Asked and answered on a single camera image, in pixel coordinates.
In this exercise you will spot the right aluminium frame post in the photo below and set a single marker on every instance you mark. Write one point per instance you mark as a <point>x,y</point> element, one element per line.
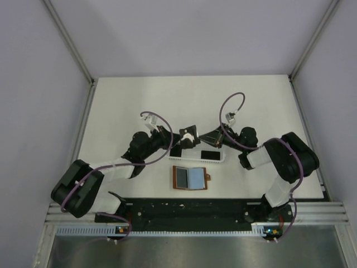
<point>317,34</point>

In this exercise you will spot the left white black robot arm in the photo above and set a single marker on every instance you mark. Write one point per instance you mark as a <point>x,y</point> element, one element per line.
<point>77,190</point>

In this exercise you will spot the aluminium frame post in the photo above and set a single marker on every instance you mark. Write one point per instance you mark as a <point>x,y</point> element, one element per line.
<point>68,41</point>
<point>317,34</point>

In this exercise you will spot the VIP black card in basket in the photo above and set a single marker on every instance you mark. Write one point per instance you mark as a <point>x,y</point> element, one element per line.
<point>176,151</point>

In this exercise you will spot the white plastic slotted basket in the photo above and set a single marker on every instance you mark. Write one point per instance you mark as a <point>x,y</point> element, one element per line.
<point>195,154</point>

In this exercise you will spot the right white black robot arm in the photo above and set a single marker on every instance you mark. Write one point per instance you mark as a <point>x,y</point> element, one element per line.
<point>292,159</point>

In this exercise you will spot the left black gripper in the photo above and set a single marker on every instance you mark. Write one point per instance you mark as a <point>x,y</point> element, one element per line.
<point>168,140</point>

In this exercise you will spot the brown leather card holder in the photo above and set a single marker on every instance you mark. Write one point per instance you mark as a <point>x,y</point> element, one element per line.
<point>198,178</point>

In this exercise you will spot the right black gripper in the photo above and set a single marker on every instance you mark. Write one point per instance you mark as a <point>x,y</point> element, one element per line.
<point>212,138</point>

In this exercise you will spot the left aluminium frame post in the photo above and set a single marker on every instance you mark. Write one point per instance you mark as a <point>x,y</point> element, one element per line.
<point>68,41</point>

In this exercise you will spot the black credit card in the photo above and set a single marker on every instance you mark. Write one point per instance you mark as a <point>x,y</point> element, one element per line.
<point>181,178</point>
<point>189,137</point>

